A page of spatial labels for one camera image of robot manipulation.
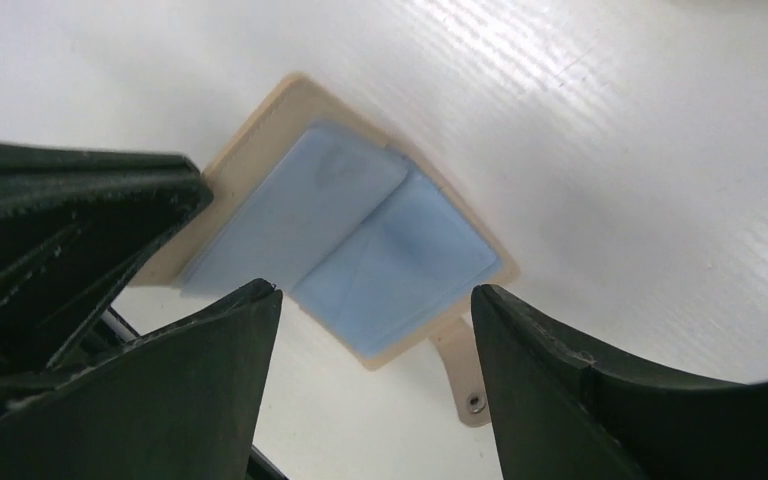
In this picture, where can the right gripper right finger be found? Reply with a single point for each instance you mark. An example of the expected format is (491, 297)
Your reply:
(566, 405)

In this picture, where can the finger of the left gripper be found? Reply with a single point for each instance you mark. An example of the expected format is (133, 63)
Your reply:
(75, 227)

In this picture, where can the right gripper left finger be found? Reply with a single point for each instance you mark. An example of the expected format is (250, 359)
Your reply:
(179, 403)

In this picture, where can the beige leather card holder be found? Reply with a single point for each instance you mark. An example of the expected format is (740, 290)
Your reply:
(288, 110)

